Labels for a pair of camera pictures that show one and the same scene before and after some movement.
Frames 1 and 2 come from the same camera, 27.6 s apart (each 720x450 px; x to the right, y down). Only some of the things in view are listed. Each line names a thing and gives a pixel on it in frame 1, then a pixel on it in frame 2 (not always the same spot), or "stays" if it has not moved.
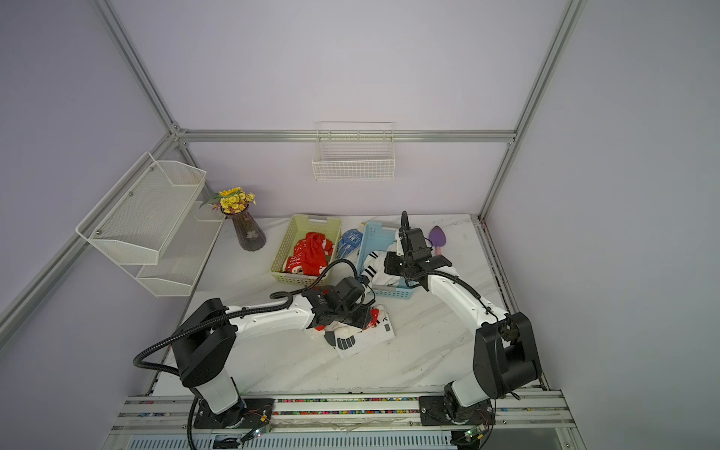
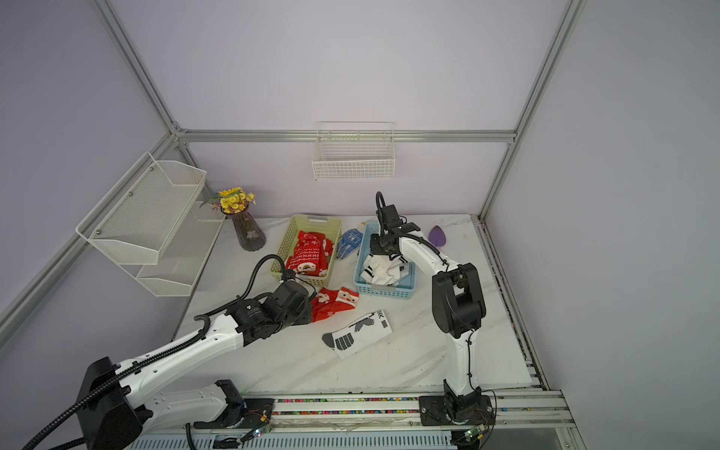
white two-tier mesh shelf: x=152 y=222 stays
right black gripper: x=393 y=258 to x=377 y=249
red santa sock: x=311 y=255 stays
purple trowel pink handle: x=438 y=238 stays
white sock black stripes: x=375 y=269 stays
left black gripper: x=363 y=320 to x=306 y=313
